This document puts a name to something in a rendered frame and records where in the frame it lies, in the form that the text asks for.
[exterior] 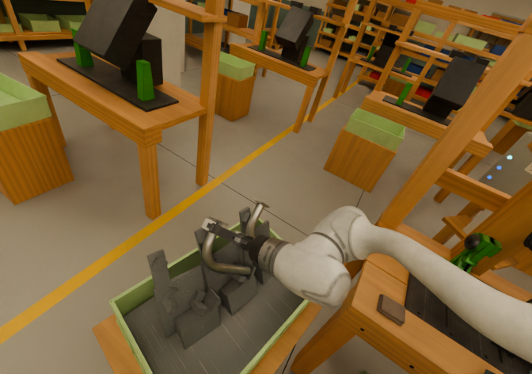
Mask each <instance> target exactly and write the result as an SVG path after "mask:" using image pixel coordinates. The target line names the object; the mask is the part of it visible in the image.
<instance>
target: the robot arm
mask: <svg viewBox="0 0 532 374"><path fill-rule="evenodd" d="M201 227H202V228H203V229H205V230H207V231H209V232H210V233H213V234H214V235H217V236H219V237H221V238H224V239H226V240H228V241H230V242H232V243H234V245H236V246H240V247H241V248H242V249H243V250H246V251H248V252H249V258H250V260H251V261H253V262H254V263H256V264H258V265H259V267H260V269H261V270H263V271H264V272H266V273H268V274H269V275H271V276H273V277H274V278H275V279H277V280H279V281H280V282H281V283H282V284H283V286H284V287H286V288H287V289H289V290H290V291H292V292H293V293H294V294H296V295H298V296H300V297H302V298H303V299H305V300H309V301H310V302H313V303H316V304H319V305H321V306H325V307H337V306H339V305H340V304H341V303H342V302H343V301H344V300H345V298H346V297H347V295H348V293H349V290H350V287H351V283H352V279H351V276H350V274H349V272H348V271H347V269H346V268H345V267H344V265H343V263H344V262H350V261H356V260H364V259H366V258H367V257H368V256H369V255H370V254H373V253H378V254H385V255H388V256H390V257H392V258H394V259H395V260H396V261H398V262H399V263H400V264H401V265H403V266H404V267H405V268H406V269H407V270H408V271H409V272H410V273H411V274H412V275H413V276H414V277H415V278H416V279H417V280H418V281H420V282H421V283H422V284H423V285H424V286H425V287H426V288H428V289H429V290H430V291H431V292H432V293H433V294H434V295H436V296H437V297H438V298H439V299H440V300H441V301H442V302H443V303H445V304H446V305H447V306H448V307H449V308H450V309H451V310H452V311H453V312H454V313H455V314H456V315H458V316H459V317H460V318H461V319H463V320H464V321H465V322H467V323H468V324H469V325H471V327H473V328H474V329H475V330H477V331H478V332H480V333H481V334H483V335H484V336H485V337H486V338H488V339H490V340H492V341H493V342H495V343H496V344H497V345H500V346H501V347H503V348H505V349H506V350H508V351H510V352H511V353H513V354H515V355H517V356H518V357H521V358H522V359H524V360H526V361H528V362H530V363H531V364H532V304H531V303H526V302H523V301H521V300H517V299H516V298H513V297H511V296H508V295H506V294H504V293H502V292H500V291H497V290H496V289H494V288H492V287H490V286H488V285H487V284H485V283H483V282H481V281H480V280H478V279H477V278H475V277H473V276H471V275H470V274H468V273H467V272H465V271H463V270H462V269H460V268H458V267H457V266H456V265H453V264H452V263H450V262H449V261H447V260H446V259H444V258H442V257H440V256H439V255H438V254H436V253H434V252H433V251H431V250H429V249H428V248H426V247H425V246H423V245H421V244H419V243H418V242H416V241H415V240H413V239H411V238H409V237H408V236H406V235H403V234H401V233H399V232H396V231H392V230H390V229H386V228H383V227H377V226H375V225H373V224H371V223H370V221H369V220H368V219H367V217H366V215H365V214H364V213H363V212H362V211H361V210H360V209H359V208H357V207H353V206H343V207H340V208H337V209H335V210H334V211H332V212H330V213H329V214H328V215H327V216H326V217H325V218H324V219H323V220H322V221H321V222H320V223H319V224H318V225H317V226H316V227H315V228H314V229H313V231H312V233H311V234H310V235H309V236H308V237H306V238H305V239H303V240H302V241H299V242H297V243H295V244H292V243H290V242H286V241H284V240H282V239H276V238H275V237H272V238H270V237H268V236H266V235H258V236H257V237H256V238H253V237H251V236H248V235H244V234H242V233H241V232H239V231H235V232H233V231H230V230H228V229H226V228H224V227H221V226H220V224H219V222H217V223H216V222H214V221H212V220H210V219H207V218H205V220H204V221H203V224H202V226H201ZM240 244H241V245H240Z"/></svg>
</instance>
